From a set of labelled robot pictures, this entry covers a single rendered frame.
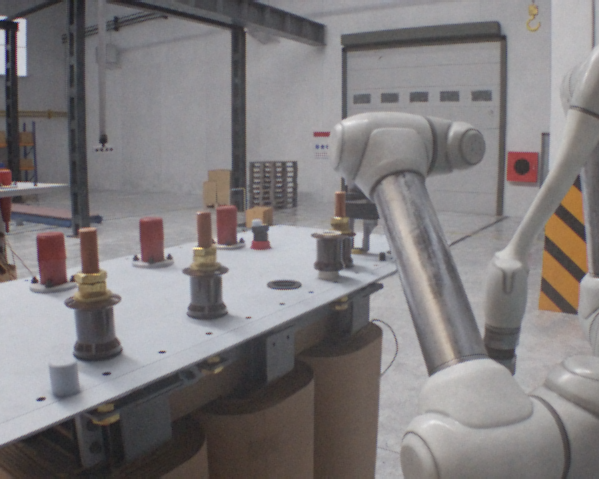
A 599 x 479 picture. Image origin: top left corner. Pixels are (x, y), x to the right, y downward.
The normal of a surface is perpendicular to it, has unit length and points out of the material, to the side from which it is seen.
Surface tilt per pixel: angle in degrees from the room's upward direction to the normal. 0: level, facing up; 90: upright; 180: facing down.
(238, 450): 90
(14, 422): 11
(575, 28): 90
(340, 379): 90
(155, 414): 90
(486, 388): 43
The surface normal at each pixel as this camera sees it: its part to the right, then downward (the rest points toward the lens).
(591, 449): 0.17, 0.07
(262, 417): 0.60, 0.14
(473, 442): 0.06, -0.63
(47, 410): 0.16, -0.95
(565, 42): -0.55, 0.15
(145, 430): 0.83, 0.09
